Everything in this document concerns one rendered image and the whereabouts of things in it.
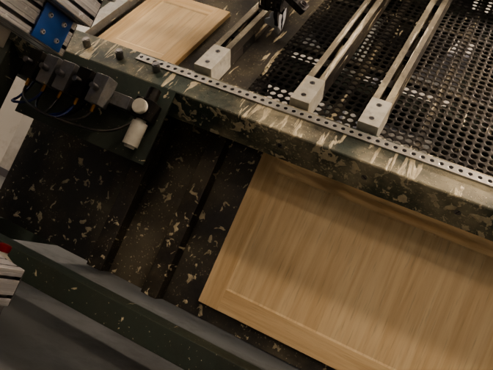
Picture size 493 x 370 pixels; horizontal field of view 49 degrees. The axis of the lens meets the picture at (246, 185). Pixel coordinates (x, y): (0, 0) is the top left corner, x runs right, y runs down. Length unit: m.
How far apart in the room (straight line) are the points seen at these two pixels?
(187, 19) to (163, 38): 0.14
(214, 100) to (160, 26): 0.50
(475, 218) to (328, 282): 0.48
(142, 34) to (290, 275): 0.97
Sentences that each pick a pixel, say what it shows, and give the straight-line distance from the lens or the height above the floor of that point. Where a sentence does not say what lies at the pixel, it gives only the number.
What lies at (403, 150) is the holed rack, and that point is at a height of 0.89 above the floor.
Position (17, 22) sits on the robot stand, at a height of 0.73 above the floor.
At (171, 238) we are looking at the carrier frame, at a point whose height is 0.40.
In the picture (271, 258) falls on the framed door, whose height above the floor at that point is 0.47.
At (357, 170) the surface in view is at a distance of 1.52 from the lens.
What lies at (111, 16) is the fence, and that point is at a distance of 2.09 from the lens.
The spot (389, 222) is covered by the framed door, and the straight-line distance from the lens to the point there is 1.71.
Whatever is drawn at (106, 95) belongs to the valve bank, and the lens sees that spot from 1.67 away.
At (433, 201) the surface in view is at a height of 0.78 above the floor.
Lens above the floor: 0.52
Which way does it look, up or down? 4 degrees up
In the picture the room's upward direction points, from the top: 24 degrees clockwise
